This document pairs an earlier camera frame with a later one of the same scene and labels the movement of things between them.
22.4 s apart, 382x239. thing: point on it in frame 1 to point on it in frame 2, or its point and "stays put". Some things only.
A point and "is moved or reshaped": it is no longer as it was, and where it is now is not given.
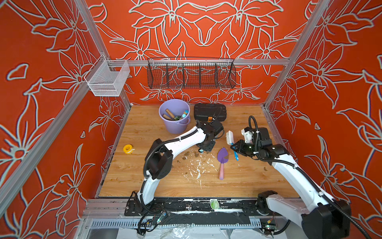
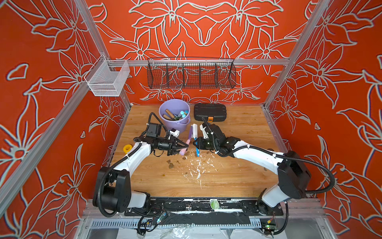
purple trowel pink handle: (223, 157) is moved or reshaped
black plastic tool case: (208, 111) stays put
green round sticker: (214, 204) stays put
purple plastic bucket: (178, 107) stays put
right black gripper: (241, 148) to (201, 143)
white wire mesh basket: (107, 77) stays put
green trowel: (168, 117) stays put
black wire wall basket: (191, 72) stays put
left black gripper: (209, 149) to (172, 145)
